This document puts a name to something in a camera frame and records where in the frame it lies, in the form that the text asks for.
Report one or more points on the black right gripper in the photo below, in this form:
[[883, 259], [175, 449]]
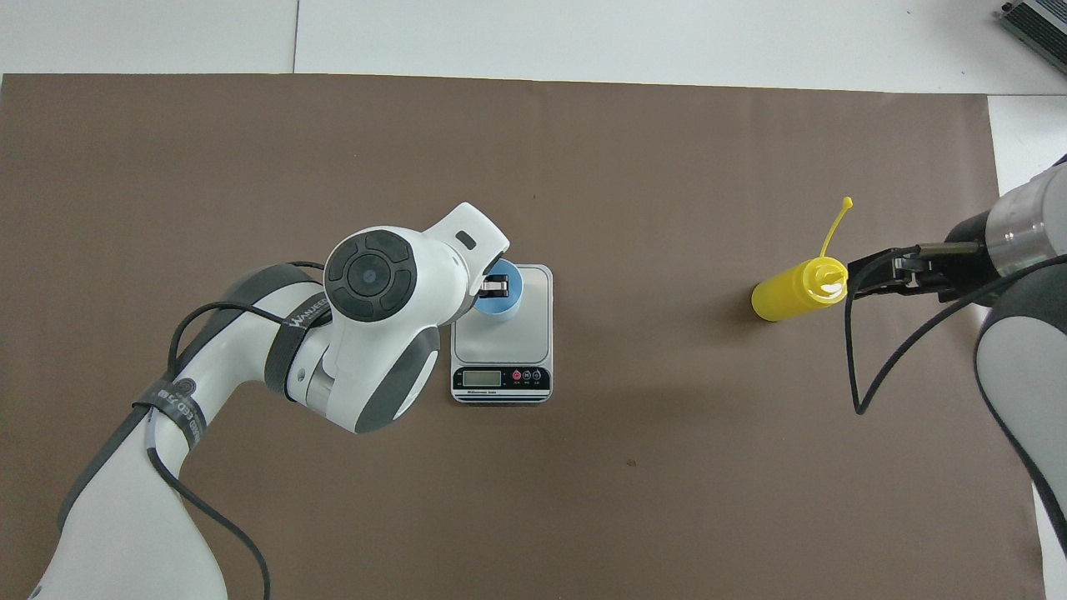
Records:
[[959, 267]]

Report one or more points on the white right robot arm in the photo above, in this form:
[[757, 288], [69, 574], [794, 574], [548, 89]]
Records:
[[1025, 350]]

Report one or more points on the yellow squeeze bottle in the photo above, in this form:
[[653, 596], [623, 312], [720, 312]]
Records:
[[788, 296]]

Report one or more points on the light blue plastic cup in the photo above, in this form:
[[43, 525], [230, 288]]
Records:
[[500, 310]]

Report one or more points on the silver digital kitchen scale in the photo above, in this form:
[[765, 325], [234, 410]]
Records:
[[508, 350]]

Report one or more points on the grey metal device box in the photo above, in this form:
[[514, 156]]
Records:
[[1042, 25]]

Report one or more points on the brown paper table mat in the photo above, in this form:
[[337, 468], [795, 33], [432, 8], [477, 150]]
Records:
[[667, 500]]

